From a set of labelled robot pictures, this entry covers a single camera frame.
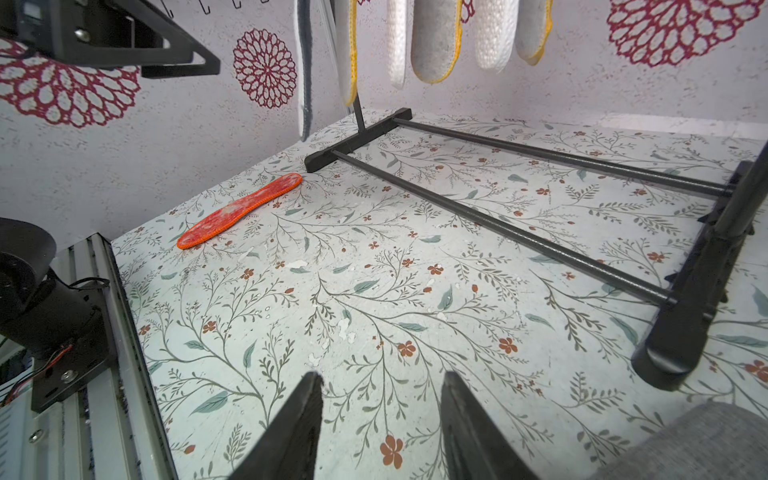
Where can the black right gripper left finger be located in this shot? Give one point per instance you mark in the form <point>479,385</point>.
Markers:
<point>288,447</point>

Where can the grey felt roll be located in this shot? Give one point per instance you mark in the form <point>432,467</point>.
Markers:
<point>712,441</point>

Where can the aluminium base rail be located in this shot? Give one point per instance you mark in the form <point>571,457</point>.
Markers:
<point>102,421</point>

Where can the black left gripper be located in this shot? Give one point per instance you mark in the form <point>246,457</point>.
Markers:
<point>107,33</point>

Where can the black metal clothes rack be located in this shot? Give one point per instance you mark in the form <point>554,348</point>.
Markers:
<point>687,298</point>

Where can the white dotted foam insole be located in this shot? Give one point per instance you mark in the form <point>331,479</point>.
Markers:
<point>397,34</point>

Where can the yellow-edged grey felt insole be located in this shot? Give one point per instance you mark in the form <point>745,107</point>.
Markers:
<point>436,39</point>

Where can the dark grey felt insole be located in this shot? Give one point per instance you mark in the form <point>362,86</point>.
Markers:
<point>303,35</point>

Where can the orange yellow insole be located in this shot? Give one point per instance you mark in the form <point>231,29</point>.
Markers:
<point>345,48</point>

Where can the red translucent gel insole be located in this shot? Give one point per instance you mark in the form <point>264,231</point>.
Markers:
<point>226,217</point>

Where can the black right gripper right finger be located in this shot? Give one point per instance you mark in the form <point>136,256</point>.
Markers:
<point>474,447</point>

